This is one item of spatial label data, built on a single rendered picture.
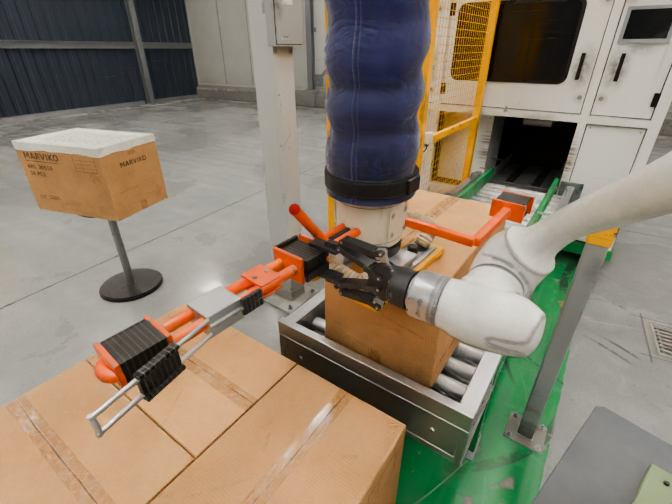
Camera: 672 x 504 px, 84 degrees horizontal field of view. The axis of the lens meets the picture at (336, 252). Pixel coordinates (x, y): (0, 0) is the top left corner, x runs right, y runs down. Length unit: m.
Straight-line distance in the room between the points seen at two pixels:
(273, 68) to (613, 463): 1.86
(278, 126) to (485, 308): 1.60
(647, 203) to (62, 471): 1.29
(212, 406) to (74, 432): 0.36
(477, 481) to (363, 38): 1.56
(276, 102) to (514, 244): 1.53
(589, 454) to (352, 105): 0.84
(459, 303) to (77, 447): 1.05
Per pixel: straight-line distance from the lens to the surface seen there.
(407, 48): 0.78
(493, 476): 1.79
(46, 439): 1.36
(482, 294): 0.63
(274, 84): 2.00
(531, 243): 0.71
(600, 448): 1.01
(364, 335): 1.23
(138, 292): 2.83
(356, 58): 0.77
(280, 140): 2.03
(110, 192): 2.34
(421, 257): 1.01
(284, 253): 0.76
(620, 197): 0.56
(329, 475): 1.06
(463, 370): 1.33
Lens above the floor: 1.46
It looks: 29 degrees down
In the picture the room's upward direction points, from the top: straight up
